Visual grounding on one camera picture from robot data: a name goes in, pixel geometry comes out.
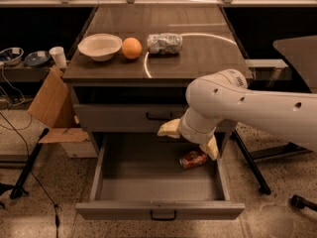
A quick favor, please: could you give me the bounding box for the closed top drawer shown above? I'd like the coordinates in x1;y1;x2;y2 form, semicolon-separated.
72;103;238;133

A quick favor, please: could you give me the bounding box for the black stand leg right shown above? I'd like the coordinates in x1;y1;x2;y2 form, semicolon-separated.
232;131;271;195

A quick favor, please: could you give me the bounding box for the grey drawer cabinet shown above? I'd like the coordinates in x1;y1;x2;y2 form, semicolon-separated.
63;4;252;148

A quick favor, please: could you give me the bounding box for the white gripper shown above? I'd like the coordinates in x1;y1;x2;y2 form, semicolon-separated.
158;108;221;161

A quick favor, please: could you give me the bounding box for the blue white bowl left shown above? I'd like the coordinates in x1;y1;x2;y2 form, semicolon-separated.
0;48;24;66

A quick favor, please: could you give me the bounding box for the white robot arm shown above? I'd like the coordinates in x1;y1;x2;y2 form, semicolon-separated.
158;69;317;160

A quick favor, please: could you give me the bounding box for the black floor cable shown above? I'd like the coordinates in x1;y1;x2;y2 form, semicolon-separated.
0;111;61;238

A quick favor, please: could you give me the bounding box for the open middle drawer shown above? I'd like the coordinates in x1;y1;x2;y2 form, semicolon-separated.
76;133;245;221

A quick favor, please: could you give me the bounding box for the blue bowl with label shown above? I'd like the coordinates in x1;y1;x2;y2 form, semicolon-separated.
24;51;51;67

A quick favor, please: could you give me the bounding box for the black caster wheel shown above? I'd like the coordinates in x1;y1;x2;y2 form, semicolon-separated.
291;195;317;211

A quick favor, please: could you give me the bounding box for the brown cardboard box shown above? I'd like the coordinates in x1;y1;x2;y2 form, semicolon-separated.
28;65;97;158

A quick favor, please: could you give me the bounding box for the white paper cup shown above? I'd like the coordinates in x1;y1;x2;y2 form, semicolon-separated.
49;47;67;68

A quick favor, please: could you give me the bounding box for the black tripod leg left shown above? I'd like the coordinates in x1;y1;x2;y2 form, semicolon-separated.
10;141;43;199

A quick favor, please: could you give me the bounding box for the orange fruit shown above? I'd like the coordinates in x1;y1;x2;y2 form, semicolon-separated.
122;38;142;60

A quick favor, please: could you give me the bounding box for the green white crushed can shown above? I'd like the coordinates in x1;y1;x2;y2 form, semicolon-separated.
147;33;183;55

